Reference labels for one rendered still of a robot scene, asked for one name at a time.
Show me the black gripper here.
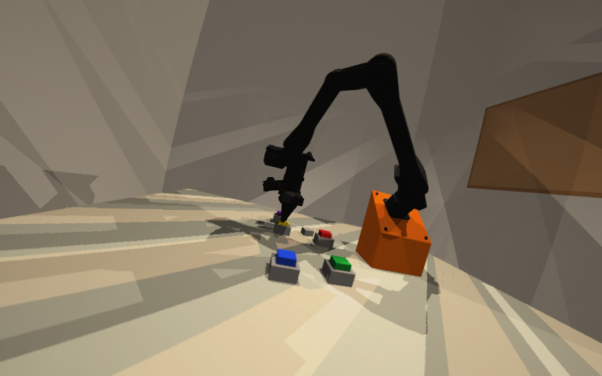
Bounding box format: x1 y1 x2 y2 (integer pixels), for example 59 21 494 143
278 170 304 222

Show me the red button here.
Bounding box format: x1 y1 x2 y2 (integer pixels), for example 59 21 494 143
314 230 335 248

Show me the yellow button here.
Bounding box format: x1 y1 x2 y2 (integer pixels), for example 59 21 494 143
274 220 291 236

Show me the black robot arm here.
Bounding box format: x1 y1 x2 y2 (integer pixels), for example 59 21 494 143
263 53 429 219

